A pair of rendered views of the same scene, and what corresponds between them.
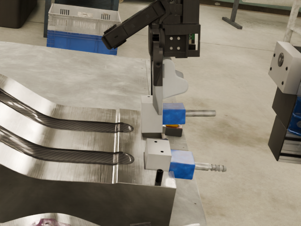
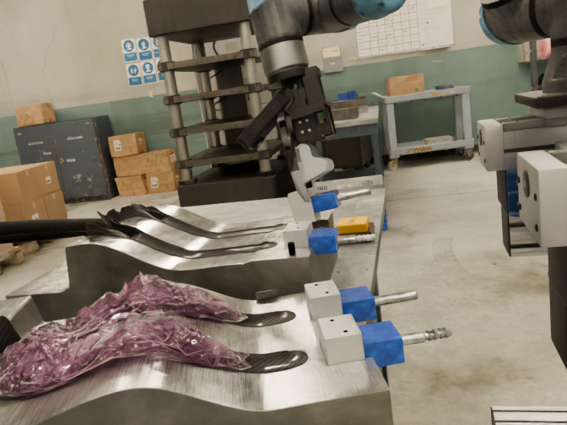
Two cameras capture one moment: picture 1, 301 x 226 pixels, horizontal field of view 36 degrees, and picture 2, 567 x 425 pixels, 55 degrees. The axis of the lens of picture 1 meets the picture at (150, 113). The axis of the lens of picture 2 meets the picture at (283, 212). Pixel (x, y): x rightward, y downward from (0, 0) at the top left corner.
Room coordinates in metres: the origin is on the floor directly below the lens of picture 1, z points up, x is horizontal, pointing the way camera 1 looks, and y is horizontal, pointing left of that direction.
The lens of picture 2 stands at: (-0.12, -0.28, 1.12)
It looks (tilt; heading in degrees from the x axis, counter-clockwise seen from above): 12 degrees down; 20
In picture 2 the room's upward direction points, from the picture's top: 8 degrees counter-clockwise
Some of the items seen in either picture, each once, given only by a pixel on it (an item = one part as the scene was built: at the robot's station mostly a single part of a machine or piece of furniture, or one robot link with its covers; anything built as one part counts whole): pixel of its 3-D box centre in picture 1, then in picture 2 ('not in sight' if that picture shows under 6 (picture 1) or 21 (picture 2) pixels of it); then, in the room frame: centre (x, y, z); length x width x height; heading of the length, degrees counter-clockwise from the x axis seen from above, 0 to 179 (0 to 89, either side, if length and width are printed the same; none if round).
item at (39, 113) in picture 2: not in sight; (35, 114); (6.05, 5.36, 1.26); 0.42 x 0.33 x 0.29; 99
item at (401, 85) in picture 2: not in sight; (404, 88); (6.73, 0.47, 0.94); 0.41 x 0.33 x 0.29; 106
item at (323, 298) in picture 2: not in sight; (363, 303); (0.48, -0.14, 0.86); 0.13 x 0.05 x 0.05; 113
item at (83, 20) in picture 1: (84, 20); (344, 192); (3.94, 0.69, 0.28); 0.61 x 0.41 x 0.15; 99
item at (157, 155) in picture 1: (186, 164); (331, 240); (0.63, -0.07, 0.89); 0.13 x 0.05 x 0.05; 96
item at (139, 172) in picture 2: not in sight; (145, 162); (6.36, 3.98, 0.42); 0.86 x 0.33 x 0.83; 99
